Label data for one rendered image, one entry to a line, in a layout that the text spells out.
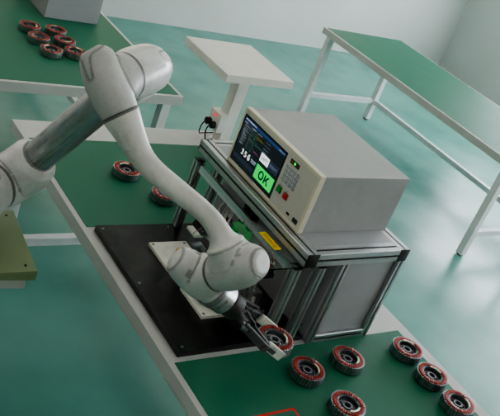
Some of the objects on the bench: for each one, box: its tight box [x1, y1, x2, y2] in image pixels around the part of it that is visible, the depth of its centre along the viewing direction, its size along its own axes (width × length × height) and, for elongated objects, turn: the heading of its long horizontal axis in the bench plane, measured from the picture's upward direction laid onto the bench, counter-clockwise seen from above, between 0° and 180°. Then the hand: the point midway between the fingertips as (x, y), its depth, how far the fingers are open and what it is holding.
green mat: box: [175, 330, 479, 416], centre depth 240 cm, size 94×61×1 cm, turn 91°
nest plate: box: [180, 287, 224, 319], centre depth 259 cm, size 15×15×1 cm
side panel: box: [300, 261, 404, 343], centre depth 264 cm, size 28×3×32 cm, turn 91°
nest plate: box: [148, 241, 191, 272], centre depth 275 cm, size 15×15×1 cm
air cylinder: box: [238, 285, 262, 305], centre depth 267 cm, size 5×8×6 cm
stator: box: [288, 356, 326, 388], centre depth 246 cm, size 11×11×4 cm
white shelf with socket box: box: [184, 36, 295, 140], centre depth 352 cm, size 35×37×46 cm
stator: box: [329, 345, 365, 376], centre depth 258 cm, size 11×11×4 cm
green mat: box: [29, 138, 224, 227], centre depth 324 cm, size 94×61×1 cm, turn 91°
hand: (274, 339), depth 229 cm, fingers closed on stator, 11 cm apart
